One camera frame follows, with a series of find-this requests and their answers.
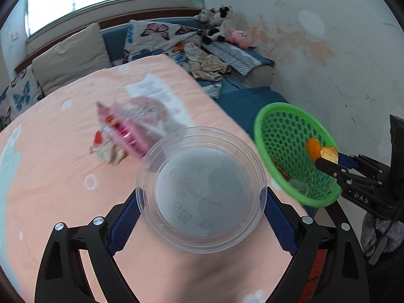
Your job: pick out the crumpled white red wrapper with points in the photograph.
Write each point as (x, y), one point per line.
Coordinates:
(109, 151)

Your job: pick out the pink printed blanket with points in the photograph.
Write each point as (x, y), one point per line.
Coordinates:
(63, 164)

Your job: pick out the striped blue white mat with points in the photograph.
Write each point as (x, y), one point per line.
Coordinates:
(233, 55)

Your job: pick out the small butterfly print pillow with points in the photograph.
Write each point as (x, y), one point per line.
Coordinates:
(20, 94)

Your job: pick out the crumpled beige cloth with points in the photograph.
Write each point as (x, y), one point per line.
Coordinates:
(205, 63)

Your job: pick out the pink round plush toy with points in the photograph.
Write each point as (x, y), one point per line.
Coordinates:
(241, 38)

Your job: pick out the pink snack bag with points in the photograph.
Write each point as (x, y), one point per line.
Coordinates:
(132, 123)

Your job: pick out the blue sofa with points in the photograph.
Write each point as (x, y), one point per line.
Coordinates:
(246, 101)

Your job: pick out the white light switch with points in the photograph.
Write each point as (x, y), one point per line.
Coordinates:
(14, 36)

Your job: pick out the beige pillow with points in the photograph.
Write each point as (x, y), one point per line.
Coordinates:
(69, 60)

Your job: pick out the large butterfly print pillow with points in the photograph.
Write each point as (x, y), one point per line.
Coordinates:
(151, 38)

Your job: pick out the person's right forearm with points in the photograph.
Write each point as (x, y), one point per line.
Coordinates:
(377, 230)

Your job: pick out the green plastic basket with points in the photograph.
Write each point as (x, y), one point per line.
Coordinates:
(284, 139)

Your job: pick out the grey plush toy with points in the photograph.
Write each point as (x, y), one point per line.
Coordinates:
(203, 15)

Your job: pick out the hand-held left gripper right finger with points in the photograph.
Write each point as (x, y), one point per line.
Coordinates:
(279, 221)

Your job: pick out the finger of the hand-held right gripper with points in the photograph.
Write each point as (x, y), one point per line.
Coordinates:
(331, 168)
(348, 161)

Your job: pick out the red plastic object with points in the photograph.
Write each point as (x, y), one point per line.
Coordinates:
(317, 271)

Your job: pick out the orange gold snack packet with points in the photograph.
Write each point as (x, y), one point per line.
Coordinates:
(315, 148)

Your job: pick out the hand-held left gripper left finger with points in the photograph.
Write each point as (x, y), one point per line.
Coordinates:
(124, 224)

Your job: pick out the black white cow plush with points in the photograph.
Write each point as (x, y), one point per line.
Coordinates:
(222, 22)

